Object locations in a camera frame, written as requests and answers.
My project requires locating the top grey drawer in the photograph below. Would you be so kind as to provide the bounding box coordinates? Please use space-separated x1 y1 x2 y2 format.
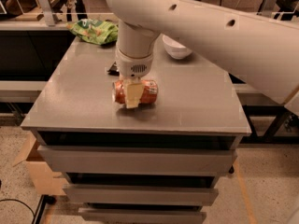
38 146 236 176

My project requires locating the dark snack bar wrapper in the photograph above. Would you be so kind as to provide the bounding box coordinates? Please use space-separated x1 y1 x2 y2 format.
107 63 119 76

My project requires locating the green chip bag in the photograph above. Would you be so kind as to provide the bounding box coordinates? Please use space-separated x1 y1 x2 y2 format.
66 19 119 45

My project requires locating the grey drawer cabinet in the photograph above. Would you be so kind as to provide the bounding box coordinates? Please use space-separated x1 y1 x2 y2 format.
22 41 249 213

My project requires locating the metal railing post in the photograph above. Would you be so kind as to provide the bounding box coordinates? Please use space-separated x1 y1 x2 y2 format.
38 0 56 26
257 0 277 18

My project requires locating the cardboard box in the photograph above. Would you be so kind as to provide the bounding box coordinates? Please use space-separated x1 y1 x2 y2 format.
13 132 67 196

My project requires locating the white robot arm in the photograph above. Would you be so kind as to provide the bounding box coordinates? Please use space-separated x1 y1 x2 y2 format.
107 0 299 114

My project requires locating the red coke can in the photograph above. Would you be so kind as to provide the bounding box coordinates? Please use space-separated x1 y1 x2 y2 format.
112 80 158 105

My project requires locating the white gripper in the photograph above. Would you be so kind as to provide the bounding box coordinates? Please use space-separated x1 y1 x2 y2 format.
115 49 153 109

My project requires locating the middle grey drawer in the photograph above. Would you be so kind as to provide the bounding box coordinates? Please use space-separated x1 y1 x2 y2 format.
63 184 219 206

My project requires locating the black floor cable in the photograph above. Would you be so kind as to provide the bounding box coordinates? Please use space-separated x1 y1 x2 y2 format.
0 197 37 224

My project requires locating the metal railing post right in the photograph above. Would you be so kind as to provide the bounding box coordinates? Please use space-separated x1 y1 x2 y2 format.
257 0 277 18

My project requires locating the white ceramic bowl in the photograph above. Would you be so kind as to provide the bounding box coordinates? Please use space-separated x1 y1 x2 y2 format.
163 35 192 60

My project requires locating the bottom grey drawer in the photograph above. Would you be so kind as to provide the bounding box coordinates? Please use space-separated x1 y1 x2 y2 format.
78 208 206 224

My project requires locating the grey drawer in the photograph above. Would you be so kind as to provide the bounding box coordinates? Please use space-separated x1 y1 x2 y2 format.
38 146 236 176
78 208 206 224
63 184 219 206

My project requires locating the metal railing post left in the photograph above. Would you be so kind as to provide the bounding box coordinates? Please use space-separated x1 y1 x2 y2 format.
38 0 56 26

